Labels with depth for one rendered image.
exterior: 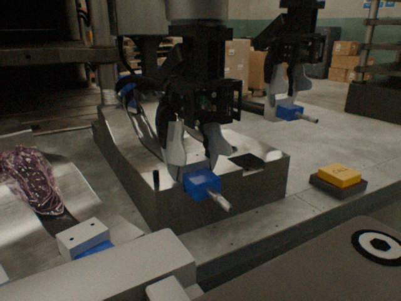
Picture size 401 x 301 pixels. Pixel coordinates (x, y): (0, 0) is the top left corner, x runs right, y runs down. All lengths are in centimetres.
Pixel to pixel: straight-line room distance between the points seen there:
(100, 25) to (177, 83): 76
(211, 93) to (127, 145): 29
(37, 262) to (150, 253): 25
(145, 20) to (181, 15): 93
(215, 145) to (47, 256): 26
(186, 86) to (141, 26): 95
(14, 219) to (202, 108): 29
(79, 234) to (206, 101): 22
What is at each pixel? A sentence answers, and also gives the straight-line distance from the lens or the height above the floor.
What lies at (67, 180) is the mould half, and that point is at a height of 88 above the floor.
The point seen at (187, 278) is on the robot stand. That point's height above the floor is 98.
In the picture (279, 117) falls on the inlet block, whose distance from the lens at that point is 68.
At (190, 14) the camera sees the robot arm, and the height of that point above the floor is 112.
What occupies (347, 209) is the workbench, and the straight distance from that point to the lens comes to 64.
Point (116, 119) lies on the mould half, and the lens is 67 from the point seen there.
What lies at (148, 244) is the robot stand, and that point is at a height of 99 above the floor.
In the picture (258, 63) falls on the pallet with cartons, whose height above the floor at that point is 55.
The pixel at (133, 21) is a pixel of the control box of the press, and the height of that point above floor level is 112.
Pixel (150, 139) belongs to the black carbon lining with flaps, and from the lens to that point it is 63.
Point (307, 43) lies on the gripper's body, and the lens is 64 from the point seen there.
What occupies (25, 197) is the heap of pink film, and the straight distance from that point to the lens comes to 48.
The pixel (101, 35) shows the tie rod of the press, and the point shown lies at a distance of 111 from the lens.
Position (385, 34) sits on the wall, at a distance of 730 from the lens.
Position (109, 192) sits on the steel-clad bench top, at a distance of 62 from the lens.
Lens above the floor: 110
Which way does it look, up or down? 24 degrees down
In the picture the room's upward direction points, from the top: straight up
